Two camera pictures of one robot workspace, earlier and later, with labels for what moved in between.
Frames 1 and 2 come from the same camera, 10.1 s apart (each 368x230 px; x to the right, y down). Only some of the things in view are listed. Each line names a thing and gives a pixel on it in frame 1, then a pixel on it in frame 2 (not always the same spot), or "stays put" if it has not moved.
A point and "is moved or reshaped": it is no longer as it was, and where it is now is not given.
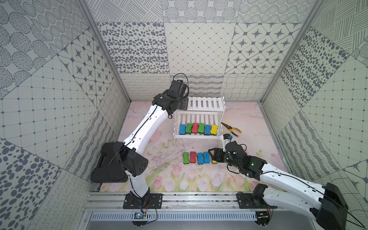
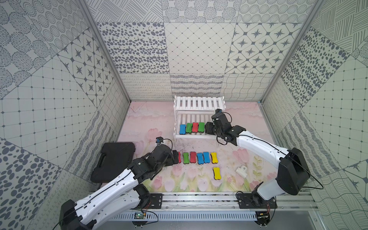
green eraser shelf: [189, 127] stays put
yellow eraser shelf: [213, 129] is moved or reshaped
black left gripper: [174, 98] to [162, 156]
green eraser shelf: [186, 155] stays put
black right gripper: [218, 153] to [208, 128]
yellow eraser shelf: [213, 161] stays put
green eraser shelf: [201, 127] stays put
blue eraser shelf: [200, 158] stays put
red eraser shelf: [193, 155] stays put
